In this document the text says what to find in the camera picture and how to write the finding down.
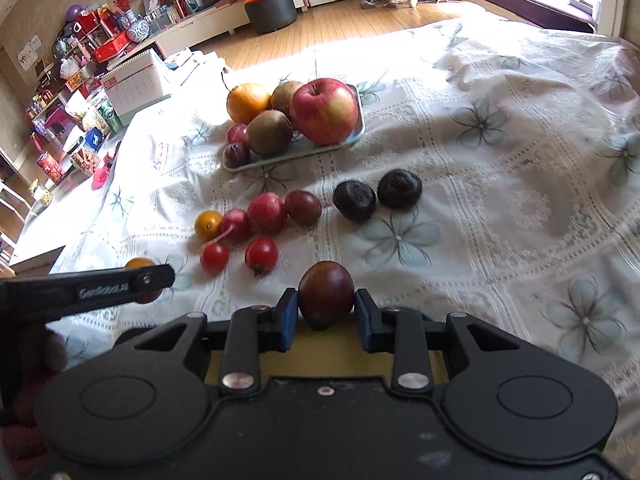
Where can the left cherry tomato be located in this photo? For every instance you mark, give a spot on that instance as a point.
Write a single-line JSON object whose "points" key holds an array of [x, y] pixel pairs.
{"points": [[214, 258]]}

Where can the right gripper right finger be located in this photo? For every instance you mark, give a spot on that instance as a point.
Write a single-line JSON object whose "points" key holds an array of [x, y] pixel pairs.
{"points": [[401, 332]]}

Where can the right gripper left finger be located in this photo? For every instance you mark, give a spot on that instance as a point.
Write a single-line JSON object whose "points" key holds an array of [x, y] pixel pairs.
{"points": [[253, 331]]}

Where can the white floral lace tablecloth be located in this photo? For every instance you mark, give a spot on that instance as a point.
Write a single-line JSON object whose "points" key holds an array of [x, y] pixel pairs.
{"points": [[497, 173]]}

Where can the dark plum on plate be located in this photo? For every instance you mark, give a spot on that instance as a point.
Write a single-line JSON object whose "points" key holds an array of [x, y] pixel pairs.
{"points": [[236, 155]]}

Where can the large red apple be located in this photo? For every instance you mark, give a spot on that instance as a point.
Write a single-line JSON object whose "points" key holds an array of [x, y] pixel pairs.
{"points": [[324, 111]]}

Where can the red radish with root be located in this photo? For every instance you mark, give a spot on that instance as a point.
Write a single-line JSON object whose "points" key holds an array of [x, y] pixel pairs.
{"points": [[235, 227]]}

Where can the pink round dish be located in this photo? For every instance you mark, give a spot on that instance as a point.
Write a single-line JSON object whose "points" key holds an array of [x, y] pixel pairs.
{"points": [[101, 176]]}

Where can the white tv console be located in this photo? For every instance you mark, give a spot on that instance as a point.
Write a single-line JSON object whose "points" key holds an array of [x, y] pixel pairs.
{"points": [[201, 27]]}

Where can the front brown kiwi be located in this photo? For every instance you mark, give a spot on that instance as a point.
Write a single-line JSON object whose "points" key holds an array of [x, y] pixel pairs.
{"points": [[270, 133]]}

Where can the large orange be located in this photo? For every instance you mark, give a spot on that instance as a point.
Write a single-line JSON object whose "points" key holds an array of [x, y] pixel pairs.
{"points": [[246, 101]]}

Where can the white desk calendar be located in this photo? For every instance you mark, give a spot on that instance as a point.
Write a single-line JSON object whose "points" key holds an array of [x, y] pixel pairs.
{"points": [[136, 84]]}

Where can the golden metal tray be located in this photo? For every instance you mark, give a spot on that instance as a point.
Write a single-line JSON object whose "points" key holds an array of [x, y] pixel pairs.
{"points": [[335, 352]]}

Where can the black round ottoman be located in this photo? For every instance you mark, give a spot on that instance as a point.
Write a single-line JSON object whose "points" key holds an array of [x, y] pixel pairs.
{"points": [[270, 15]]}

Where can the dark red plum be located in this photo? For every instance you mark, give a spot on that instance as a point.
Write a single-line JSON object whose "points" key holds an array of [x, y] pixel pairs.
{"points": [[325, 295], [303, 207]]}

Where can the right cherry tomato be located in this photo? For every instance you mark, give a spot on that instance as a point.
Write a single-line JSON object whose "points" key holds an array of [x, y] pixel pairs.
{"points": [[261, 256]]}

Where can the small orange tangerine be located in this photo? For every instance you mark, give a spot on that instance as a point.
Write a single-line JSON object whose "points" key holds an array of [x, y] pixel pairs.
{"points": [[148, 282]]}

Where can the black wrinkled fruit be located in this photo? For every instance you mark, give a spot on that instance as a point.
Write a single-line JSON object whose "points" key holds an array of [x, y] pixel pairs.
{"points": [[399, 189], [355, 200]]}

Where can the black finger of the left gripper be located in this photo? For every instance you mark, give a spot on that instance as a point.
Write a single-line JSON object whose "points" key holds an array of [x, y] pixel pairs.
{"points": [[48, 298]]}

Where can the red crabapple fruit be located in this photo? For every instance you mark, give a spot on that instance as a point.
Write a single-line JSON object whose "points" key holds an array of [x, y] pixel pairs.
{"points": [[267, 214]]}

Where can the red plum on plate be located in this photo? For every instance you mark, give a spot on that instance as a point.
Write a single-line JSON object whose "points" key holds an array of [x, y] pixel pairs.
{"points": [[237, 133]]}

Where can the cherry tomato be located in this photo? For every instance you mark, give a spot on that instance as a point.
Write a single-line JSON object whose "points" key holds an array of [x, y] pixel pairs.
{"points": [[214, 258], [261, 256]]}

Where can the dark red plum on cloth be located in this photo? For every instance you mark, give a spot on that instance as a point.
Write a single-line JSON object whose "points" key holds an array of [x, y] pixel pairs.
{"points": [[303, 207]]}

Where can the small orange kumquat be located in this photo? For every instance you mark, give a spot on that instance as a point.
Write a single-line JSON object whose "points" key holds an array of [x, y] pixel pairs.
{"points": [[207, 225]]}

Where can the blue white porcelain vase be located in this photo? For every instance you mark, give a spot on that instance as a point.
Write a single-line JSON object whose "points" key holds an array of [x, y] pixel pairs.
{"points": [[138, 29]]}

